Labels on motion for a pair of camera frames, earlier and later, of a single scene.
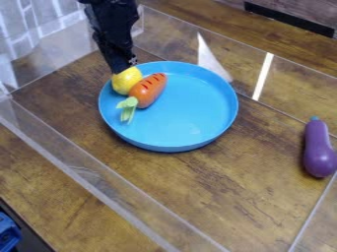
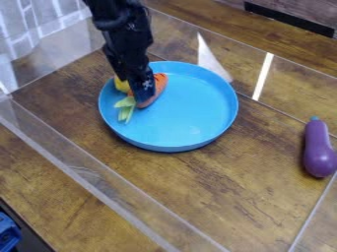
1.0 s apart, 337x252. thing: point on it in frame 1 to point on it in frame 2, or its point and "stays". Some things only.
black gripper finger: x=122 y=57 to x=143 y=83
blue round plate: x=195 y=111 stays
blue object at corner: x=11 y=233 stays
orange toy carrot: x=145 y=91 stays
